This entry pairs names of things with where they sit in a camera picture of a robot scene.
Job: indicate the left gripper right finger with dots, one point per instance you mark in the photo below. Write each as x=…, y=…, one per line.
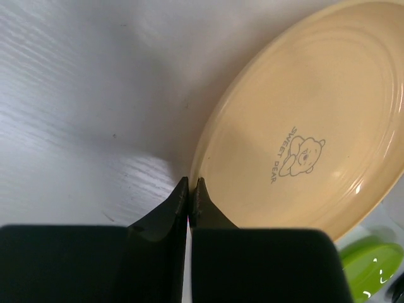
x=230, y=264

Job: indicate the black plastic plate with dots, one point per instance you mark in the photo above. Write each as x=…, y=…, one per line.
x=395, y=293

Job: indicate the green plastic plate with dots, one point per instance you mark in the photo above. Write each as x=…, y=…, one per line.
x=369, y=263

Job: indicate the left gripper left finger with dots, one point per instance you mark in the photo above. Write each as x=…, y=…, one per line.
x=143, y=262

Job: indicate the orange plastic plate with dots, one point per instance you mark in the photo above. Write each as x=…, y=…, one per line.
x=310, y=133

